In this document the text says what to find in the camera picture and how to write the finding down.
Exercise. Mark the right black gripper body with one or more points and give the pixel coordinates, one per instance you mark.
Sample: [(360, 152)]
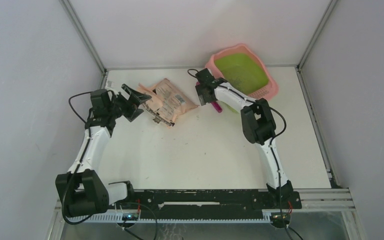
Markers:
[(203, 98)]

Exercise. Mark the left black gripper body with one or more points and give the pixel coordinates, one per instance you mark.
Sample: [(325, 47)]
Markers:
[(122, 107)]

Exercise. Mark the magenta plastic scoop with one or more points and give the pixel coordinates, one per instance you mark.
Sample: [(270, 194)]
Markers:
[(217, 107)]

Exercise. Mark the cat litter bag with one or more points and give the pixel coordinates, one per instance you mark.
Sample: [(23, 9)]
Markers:
[(167, 100)]

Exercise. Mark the pink green litter box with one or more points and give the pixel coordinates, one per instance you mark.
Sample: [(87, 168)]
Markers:
[(268, 92)]

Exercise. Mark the torn white bag strip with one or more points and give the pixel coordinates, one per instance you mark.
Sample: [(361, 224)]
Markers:
[(157, 118)]

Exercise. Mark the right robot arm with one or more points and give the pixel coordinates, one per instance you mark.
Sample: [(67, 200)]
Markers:
[(261, 125)]

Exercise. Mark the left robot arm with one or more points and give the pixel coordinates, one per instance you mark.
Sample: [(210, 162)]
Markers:
[(81, 191)]

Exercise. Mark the green litter granules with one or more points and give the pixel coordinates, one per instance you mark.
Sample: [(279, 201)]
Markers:
[(242, 72)]

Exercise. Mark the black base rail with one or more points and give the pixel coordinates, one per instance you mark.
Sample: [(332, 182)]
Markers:
[(207, 204)]

